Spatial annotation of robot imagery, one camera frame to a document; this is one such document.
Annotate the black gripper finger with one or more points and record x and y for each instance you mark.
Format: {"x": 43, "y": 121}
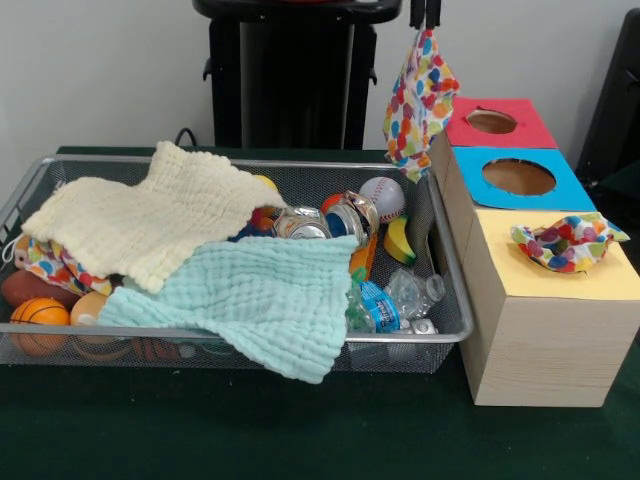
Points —
{"x": 417, "y": 12}
{"x": 434, "y": 12}

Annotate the colourful dotted cloth bag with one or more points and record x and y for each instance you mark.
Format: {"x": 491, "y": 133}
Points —
{"x": 420, "y": 110}
{"x": 55, "y": 267}
{"x": 570, "y": 245}

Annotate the cream waffle cloth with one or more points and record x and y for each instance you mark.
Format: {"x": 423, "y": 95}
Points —
{"x": 150, "y": 220}

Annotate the wooden box with three holes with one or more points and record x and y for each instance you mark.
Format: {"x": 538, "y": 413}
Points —
{"x": 540, "y": 350}

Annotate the white baseball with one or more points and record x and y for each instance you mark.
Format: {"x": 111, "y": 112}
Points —
{"x": 382, "y": 199}

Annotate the black upright panel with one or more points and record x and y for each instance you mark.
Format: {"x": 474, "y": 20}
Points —
{"x": 615, "y": 100}

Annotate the crushed printed can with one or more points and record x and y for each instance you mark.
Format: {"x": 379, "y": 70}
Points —
{"x": 355, "y": 215}

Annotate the yellow foam banana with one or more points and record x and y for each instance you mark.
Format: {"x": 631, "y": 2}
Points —
{"x": 397, "y": 242}

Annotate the crushed silver can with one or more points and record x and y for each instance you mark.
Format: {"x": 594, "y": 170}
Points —
{"x": 305, "y": 227}

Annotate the orange toy carrot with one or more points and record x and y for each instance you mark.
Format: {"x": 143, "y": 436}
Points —
{"x": 362, "y": 260}

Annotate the dark green table cloth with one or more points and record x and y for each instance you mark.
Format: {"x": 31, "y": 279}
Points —
{"x": 625, "y": 182}
{"x": 200, "y": 430}

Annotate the clear crushed bottle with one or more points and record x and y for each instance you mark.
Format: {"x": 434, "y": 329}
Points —
{"x": 412, "y": 295}

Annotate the crushed bottle with blue label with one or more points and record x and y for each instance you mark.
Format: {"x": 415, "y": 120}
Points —
{"x": 380, "y": 305}

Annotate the mint waffle cloth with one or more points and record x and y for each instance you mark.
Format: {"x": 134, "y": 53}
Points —
{"x": 250, "y": 300}

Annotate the peach foam ball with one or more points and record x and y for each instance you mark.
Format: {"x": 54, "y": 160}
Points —
{"x": 87, "y": 305}

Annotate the small brown football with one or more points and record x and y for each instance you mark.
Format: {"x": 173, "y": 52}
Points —
{"x": 30, "y": 287}

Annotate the small orange basketball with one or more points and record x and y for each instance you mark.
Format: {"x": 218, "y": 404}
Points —
{"x": 39, "y": 315}

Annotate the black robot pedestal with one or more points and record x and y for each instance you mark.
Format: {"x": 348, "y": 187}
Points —
{"x": 290, "y": 100}

